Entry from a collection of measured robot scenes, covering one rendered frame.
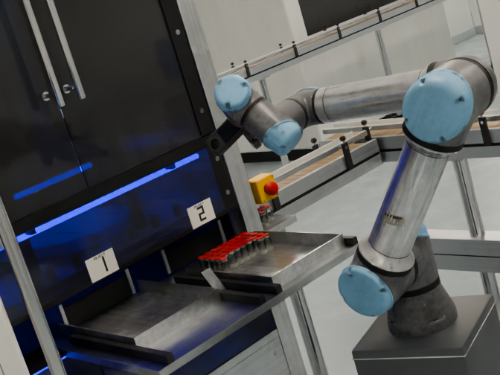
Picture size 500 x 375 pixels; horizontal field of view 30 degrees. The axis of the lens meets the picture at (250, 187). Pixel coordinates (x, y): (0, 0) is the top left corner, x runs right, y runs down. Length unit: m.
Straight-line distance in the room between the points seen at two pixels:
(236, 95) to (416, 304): 0.58
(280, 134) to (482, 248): 1.45
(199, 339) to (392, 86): 0.70
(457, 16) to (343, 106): 9.53
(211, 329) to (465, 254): 1.33
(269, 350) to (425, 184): 1.14
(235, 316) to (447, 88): 0.80
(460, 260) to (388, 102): 1.47
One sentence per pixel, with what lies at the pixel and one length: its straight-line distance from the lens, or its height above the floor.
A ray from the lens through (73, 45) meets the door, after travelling 2.36.
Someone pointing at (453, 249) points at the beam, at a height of 0.51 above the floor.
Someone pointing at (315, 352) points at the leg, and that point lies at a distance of 3.09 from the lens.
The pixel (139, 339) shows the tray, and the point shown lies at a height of 0.90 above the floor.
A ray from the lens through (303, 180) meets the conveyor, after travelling 2.95.
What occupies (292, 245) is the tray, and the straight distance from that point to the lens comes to 2.50.
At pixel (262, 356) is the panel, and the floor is 0.55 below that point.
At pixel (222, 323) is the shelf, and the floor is 0.88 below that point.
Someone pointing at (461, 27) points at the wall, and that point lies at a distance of 11.45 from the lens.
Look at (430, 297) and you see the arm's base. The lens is 2.01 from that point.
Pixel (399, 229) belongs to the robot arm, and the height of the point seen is 1.07.
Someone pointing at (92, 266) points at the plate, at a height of 1.03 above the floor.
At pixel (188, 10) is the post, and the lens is 2.57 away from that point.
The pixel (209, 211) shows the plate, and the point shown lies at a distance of 2.56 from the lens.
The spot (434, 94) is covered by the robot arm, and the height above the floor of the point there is 1.33.
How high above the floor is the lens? 1.63
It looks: 13 degrees down
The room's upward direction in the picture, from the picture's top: 17 degrees counter-clockwise
